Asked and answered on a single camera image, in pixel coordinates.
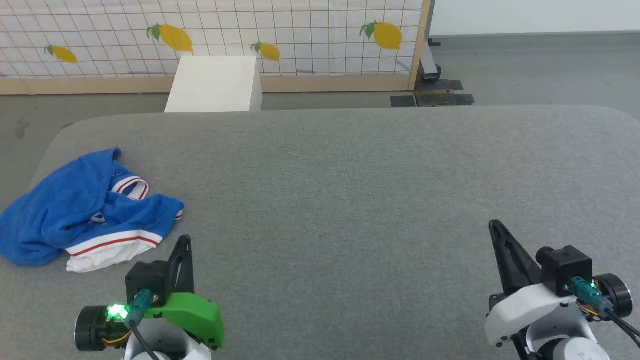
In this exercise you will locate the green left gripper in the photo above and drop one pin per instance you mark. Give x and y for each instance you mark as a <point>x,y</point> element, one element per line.
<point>200,315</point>

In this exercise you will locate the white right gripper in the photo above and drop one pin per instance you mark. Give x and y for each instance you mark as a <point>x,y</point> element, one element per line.
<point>525,307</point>

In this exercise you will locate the blue shirt with white sleeves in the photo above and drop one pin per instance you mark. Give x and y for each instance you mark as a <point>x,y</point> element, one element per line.
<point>60,210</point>

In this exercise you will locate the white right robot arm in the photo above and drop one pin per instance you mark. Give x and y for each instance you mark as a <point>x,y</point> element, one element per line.
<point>575,348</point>

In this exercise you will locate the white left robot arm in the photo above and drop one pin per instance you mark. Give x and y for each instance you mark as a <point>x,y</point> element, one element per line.
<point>170,346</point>

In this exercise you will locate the white box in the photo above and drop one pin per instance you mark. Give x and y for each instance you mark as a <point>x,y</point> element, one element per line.
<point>215,82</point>

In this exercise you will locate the grey metal partition stand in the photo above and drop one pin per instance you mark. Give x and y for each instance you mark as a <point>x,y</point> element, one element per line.
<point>429,65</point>

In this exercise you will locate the lemon print partition screen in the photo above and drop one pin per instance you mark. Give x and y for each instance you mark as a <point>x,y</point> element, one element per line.
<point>300,40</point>

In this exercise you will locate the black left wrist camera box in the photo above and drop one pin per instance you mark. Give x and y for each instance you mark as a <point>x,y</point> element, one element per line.
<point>146,281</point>

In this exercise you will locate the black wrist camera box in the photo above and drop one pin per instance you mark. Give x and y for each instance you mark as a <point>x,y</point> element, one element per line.
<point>565,267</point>
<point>146,281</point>

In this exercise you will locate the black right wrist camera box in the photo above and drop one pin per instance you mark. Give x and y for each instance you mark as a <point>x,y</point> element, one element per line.
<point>565,267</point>

